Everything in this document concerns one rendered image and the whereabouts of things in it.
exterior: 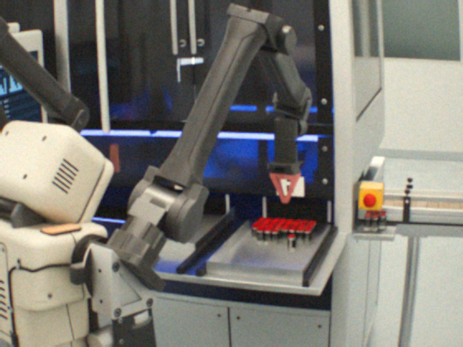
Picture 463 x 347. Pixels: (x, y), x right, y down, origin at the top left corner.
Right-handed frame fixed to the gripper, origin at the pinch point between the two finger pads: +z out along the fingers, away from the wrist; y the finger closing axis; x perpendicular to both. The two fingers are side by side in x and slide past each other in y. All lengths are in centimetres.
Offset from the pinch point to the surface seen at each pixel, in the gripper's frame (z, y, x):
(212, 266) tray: 18.9, 0.5, 19.3
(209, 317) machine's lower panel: 51, 42, 38
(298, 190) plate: 3.3, 35.7, 5.6
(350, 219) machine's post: 11.6, 37.2, -10.4
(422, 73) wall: -51, 493, -14
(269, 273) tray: 19.3, 0.5, 3.8
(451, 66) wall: -60, 492, -46
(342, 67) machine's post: -33.8, 30.7, -8.8
